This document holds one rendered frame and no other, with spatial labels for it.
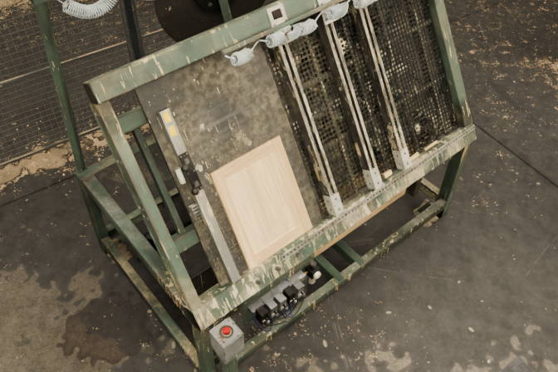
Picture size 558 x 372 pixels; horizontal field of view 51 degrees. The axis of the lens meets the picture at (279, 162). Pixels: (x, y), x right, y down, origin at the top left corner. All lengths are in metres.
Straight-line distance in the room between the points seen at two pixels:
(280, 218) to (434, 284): 1.51
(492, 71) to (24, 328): 4.65
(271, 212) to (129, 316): 1.41
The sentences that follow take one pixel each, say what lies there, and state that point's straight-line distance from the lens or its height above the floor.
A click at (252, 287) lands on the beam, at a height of 0.84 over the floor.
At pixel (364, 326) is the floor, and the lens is 3.98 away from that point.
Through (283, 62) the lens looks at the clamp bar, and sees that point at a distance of 3.00.
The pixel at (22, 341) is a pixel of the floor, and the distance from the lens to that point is 4.19.
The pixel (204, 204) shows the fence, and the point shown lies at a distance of 2.86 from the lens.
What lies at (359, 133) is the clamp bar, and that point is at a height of 1.23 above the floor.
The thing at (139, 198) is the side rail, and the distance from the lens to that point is 2.72.
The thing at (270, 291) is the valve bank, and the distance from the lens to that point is 3.20.
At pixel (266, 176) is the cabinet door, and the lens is 3.04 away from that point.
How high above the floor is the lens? 3.46
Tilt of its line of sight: 46 degrees down
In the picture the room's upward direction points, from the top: 1 degrees clockwise
